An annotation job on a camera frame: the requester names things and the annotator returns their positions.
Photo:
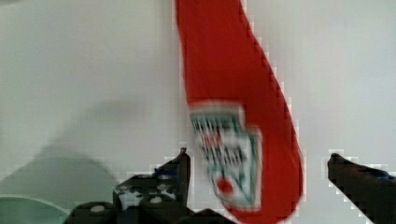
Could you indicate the green metal mug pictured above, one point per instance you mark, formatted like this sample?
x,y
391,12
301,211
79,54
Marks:
x,y
46,190

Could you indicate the red ketchup bottle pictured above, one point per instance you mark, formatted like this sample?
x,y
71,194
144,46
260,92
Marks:
x,y
240,118

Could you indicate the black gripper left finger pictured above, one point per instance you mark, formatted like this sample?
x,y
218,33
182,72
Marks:
x,y
157,198

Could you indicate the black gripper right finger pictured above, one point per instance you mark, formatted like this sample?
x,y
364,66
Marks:
x,y
372,190

